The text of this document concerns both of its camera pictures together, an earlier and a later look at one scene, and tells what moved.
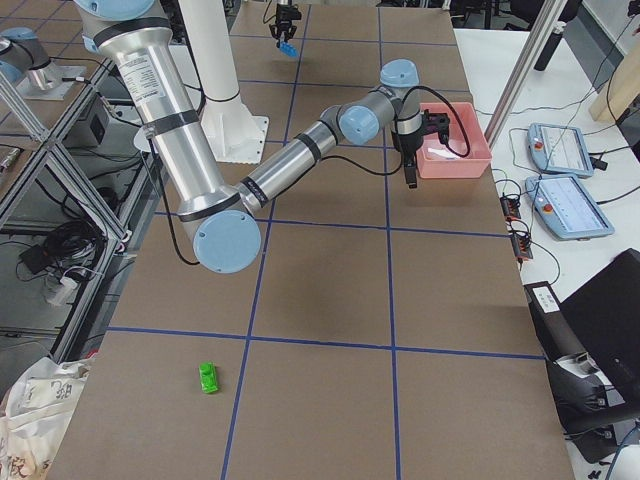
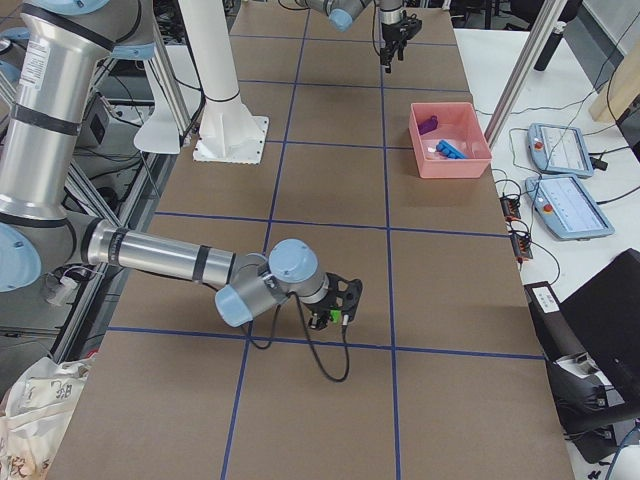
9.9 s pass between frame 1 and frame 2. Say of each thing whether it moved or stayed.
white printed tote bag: stayed
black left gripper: moved
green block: moved
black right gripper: moved
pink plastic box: stayed
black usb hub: stayed
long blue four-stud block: moved
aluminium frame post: stayed
